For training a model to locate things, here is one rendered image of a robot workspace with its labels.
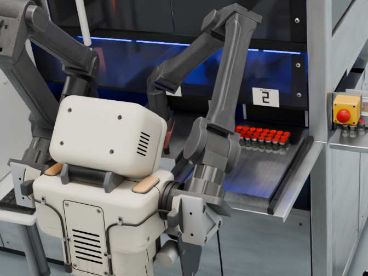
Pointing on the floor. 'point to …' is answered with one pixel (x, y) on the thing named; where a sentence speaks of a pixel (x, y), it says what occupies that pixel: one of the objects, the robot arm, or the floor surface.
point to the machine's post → (320, 131)
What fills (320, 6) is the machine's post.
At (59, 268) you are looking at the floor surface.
